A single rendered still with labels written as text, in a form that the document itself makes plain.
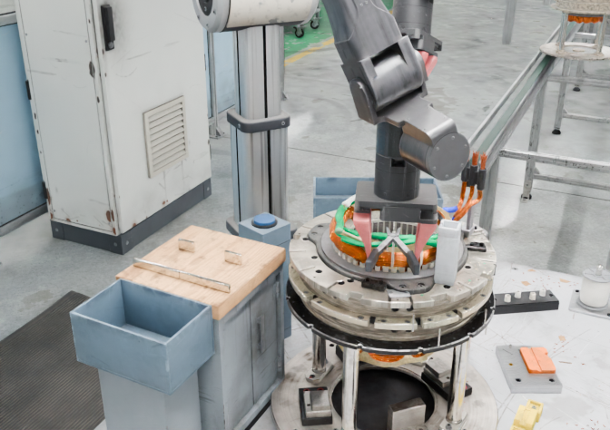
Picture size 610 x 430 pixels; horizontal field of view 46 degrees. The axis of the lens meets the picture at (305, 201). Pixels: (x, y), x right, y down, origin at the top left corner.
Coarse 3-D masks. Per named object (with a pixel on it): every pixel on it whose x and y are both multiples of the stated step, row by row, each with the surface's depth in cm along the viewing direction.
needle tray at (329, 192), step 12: (324, 180) 147; (336, 180) 146; (348, 180) 146; (360, 180) 146; (372, 180) 146; (420, 180) 146; (432, 180) 146; (324, 192) 148; (336, 192) 148; (348, 192) 148; (324, 204) 137; (336, 204) 137
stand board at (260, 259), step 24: (168, 240) 121; (192, 240) 121; (216, 240) 121; (240, 240) 121; (168, 264) 114; (192, 264) 114; (216, 264) 114; (264, 264) 114; (168, 288) 107; (192, 288) 107; (240, 288) 107; (216, 312) 103
